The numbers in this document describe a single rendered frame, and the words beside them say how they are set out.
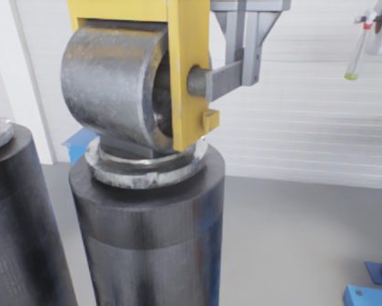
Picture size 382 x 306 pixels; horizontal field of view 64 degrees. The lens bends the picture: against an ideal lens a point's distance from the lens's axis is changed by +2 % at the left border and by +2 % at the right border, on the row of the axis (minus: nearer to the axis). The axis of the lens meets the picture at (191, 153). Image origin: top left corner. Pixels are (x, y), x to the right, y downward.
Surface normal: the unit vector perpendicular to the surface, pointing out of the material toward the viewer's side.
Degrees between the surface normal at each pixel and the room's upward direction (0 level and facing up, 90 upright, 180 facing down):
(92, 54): 53
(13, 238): 90
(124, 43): 42
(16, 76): 90
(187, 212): 90
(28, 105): 90
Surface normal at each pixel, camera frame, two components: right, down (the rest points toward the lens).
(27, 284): 0.79, 0.27
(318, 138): -0.18, 0.45
